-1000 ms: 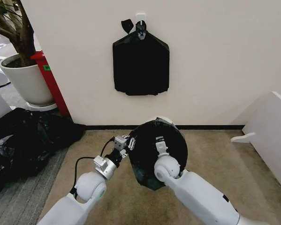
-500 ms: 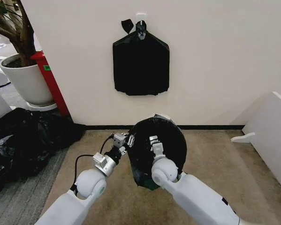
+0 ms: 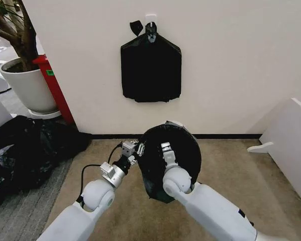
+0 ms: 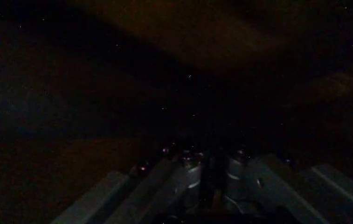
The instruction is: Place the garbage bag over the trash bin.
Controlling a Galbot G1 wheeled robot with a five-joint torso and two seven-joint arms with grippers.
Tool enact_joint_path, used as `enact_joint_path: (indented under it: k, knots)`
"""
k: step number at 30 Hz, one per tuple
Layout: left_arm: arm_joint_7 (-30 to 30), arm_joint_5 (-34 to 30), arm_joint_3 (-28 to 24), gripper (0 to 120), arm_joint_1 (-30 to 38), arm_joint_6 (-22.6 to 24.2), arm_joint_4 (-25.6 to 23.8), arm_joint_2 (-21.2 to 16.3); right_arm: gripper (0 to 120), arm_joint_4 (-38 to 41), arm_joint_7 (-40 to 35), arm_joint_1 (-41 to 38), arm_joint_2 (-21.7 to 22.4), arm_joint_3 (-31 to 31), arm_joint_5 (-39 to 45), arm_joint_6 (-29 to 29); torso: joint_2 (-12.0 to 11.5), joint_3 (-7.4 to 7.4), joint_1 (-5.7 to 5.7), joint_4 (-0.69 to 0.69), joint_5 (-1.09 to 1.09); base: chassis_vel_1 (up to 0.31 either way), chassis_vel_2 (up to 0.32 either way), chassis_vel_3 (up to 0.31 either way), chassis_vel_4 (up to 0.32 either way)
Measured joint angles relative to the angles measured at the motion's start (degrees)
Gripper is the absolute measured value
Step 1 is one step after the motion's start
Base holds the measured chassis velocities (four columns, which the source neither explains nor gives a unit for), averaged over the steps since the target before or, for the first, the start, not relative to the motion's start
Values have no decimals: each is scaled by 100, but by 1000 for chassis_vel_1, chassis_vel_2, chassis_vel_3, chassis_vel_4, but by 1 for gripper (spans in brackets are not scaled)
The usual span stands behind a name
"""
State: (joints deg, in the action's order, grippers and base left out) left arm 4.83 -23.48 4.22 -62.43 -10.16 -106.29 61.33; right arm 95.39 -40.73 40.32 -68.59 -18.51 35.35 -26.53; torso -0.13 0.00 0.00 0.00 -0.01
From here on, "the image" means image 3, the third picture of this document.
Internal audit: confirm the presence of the grey round trash bin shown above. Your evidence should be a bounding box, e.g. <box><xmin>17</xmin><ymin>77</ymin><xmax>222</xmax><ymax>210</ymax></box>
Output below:
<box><xmin>165</xmin><ymin>119</ymin><xmax>197</xmax><ymax>140</ymax></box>

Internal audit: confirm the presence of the flat black garbage bag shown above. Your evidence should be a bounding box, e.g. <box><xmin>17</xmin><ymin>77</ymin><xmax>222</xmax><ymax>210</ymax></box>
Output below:
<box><xmin>120</xmin><ymin>20</ymin><xmax>183</xmax><ymax>103</ymax></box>

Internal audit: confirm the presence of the pile of black garbage bags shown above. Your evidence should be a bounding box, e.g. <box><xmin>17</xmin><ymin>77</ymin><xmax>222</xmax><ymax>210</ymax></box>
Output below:
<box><xmin>0</xmin><ymin>114</ymin><xmax>92</xmax><ymax>209</ymax></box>

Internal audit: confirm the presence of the black baseboard strip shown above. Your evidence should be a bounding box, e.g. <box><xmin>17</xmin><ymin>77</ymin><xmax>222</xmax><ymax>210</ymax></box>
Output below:
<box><xmin>89</xmin><ymin>134</ymin><xmax>263</xmax><ymax>140</ymax></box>

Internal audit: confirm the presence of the white pot saucer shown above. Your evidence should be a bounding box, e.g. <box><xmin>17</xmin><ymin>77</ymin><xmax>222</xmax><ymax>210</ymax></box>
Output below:
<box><xmin>27</xmin><ymin>107</ymin><xmax>63</xmax><ymax>119</ymax></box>

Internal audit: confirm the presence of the white round plant pot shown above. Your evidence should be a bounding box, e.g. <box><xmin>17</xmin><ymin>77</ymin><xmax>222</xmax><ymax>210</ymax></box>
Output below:
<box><xmin>0</xmin><ymin>57</ymin><xmax>59</xmax><ymax>114</ymax></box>

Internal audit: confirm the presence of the white partition foot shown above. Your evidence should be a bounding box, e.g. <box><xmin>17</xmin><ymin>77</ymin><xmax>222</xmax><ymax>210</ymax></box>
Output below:
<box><xmin>247</xmin><ymin>141</ymin><xmax>275</xmax><ymax>154</ymax></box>

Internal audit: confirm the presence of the white partition board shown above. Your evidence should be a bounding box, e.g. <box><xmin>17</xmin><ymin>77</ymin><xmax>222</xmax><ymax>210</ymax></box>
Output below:
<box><xmin>259</xmin><ymin>97</ymin><xmax>301</xmax><ymax>177</ymax></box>

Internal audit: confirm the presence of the potted tree plant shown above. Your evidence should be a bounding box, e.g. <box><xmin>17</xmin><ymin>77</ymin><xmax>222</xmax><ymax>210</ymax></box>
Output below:
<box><xmin>0</xmin><ymin>0</ymin><xmax>38</xmax><ymax>72</ymax></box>

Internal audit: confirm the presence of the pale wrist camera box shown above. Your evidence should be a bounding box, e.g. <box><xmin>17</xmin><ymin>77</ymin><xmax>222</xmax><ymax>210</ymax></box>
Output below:
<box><xmin>122</xmin><ymin>141</ymin><xmax>136</xmax><ymax>157</ymax></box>

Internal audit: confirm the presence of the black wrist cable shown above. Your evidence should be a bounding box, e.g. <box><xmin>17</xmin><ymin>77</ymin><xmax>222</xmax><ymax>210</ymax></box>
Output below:
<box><xmin>76</xmin><ymin>145</ymin><xmax>123</xmax><ymax>211</ymax></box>

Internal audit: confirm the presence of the red post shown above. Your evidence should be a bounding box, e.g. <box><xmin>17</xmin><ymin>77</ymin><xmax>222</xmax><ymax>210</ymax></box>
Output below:
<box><xmin>32</xmin><ymin>54</ymin><xmax>74</xmax><ymax>125</ymax></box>

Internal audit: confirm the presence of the white adhesive wall hook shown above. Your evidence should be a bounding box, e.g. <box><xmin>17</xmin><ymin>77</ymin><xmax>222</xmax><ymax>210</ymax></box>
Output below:
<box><xmin>145</xmin><ymin>15</ymin><xmax>157</xmax><ymax>29</ymax></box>

